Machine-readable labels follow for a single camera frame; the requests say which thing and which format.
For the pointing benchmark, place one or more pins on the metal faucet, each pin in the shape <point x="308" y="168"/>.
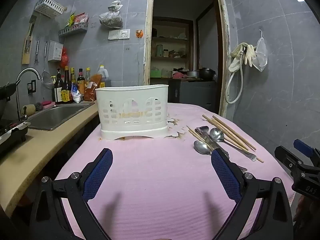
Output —
<point x="26" y="71"/>

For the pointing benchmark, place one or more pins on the black wall outlet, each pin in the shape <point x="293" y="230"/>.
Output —
<point x="31" y="86"/>

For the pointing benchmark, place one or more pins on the hanging metal strainer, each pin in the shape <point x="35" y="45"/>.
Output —
<point x="47" y="78"/>

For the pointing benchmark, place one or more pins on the white mesh bag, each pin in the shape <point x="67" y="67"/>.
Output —
<point x="261" y="52"/>

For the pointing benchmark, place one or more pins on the grey cabinet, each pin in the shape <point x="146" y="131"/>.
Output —
<point x="195" y="92"/>

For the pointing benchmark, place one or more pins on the pink rag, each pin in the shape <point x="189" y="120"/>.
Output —
<point x="178" y="75"/>

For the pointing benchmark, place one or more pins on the grey wall shelf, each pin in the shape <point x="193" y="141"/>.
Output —
<point x="73" y="29"/>

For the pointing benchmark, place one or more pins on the white door frame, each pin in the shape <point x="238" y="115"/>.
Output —
<point x="148" y="42"/>

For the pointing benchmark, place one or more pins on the beige kitchen counter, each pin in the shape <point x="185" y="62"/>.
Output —
<point x="42" y="145"/>

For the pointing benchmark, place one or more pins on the seasoning packets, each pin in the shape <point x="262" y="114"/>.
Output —
<point x="77" y="18"/>

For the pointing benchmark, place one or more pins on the small metal pot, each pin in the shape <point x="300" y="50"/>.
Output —
<point x="192" y="74"/>

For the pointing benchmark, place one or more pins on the white plastic utensil holder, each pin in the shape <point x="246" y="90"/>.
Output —
<point x="130" y="93"/>

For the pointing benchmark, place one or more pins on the large oil jug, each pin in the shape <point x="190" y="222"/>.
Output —
<point x="104" y="76"/>

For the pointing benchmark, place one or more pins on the plastic bag of dried goods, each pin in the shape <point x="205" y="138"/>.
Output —
<point x="111" y="17"/>

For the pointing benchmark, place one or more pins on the gas stove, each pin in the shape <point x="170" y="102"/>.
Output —
<point x="11" y="135"/>

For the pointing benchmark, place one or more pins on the hanging metal peeler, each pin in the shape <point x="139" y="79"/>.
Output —
<point x="37" y="51"/>

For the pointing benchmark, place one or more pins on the white wall box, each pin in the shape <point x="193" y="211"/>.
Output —
<point x="55" y="50"/>

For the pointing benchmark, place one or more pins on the pink floral table cloth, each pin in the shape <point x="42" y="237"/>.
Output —
<point x="160" y="170"/>

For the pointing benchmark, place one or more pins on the white wall switch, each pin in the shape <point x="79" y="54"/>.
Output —
<point x="113" y="34"/>

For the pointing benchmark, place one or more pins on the black wok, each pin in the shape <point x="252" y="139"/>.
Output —
<point x="6" y="97"/>

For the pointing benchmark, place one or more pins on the wooden chopstick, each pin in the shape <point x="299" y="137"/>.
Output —
<point x="208" y="120"/>
<point x="232" y="136"/>
<point x="201" y="137"/>
<point x="235" y="133"/>
<point x="197" y="136"/>

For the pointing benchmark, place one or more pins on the white wall socket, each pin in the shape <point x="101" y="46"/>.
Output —
<point x="124" y="33"/>

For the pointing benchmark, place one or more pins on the black cap sauce bottle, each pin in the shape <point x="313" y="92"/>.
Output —
<point x="80" y="82"/>

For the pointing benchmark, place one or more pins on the yellow sponge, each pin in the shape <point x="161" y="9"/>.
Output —
<point x="29" y="110"/>

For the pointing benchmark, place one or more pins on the green box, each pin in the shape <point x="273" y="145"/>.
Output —
<point x="155" y="73"/>

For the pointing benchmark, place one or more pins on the green jar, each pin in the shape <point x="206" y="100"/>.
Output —
<point x="159" y="50"/>

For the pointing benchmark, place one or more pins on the black pot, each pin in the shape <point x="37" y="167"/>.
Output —
<point x="207" y="73"/>

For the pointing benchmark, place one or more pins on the dark sauce bottle pump top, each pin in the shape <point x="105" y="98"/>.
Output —
<point x="58" y="90"/>

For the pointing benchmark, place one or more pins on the wooden shelf unit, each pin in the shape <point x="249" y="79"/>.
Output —
<point x="172" y="40"/>

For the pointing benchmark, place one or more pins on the clear yellow cap bottle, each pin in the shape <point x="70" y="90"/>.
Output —
<point x="87" y="76"/>

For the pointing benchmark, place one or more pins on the steel sink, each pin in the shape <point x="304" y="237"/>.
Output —
<point x="56" y="116"/>

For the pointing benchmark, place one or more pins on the tall dark soy sauce bottle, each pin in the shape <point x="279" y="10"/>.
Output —
<point x="66" y="87"/>

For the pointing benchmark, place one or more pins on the metal spoon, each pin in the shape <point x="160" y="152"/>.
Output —
<point x="202" y="147"/>
<point x="217" y="133"/>
<point x="203" y="129"/>

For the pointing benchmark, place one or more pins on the orange wall hook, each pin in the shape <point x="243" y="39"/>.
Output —
<point x="139" y="33"/>

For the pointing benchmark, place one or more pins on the person's right hand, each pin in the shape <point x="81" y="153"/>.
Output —
<point x="303" y="211"/>

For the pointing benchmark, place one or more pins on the white wall basket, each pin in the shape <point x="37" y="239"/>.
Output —
<point x="48" y="6"/>

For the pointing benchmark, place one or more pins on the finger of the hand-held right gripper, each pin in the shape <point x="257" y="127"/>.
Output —
<point x="303" y="147"/>
<point x="287" y="158"/>

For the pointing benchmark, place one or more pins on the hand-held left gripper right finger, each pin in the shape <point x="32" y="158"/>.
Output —
<point x="225" y="175"/>

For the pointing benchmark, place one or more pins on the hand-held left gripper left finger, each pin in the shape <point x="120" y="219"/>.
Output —
<point x="98" y="175"/>

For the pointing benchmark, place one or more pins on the steel wool scrubber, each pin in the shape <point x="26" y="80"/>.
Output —
<point x="38" y="106"/>

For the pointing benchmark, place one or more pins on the pink soap dish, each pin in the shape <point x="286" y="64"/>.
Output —
<point x="46" y="103"/>

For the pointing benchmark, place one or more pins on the yellow cap sauce bottle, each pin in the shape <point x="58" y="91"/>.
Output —
<point x="72" y="76"/>

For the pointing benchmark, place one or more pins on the wooden knife holder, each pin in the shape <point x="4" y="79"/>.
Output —
<point x="27" y="45"/>

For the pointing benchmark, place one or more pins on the orange spice bag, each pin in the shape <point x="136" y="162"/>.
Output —
<point x="92" y="87"/>

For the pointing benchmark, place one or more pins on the small glass jar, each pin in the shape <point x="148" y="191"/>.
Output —
<point x="166" y="52"/>

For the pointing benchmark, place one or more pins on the red plastic bag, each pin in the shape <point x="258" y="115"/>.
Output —
<point x="65" y="56"/>

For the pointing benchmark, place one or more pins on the white blue salt packet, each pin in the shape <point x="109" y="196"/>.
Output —
<point x="76" y="93"/>

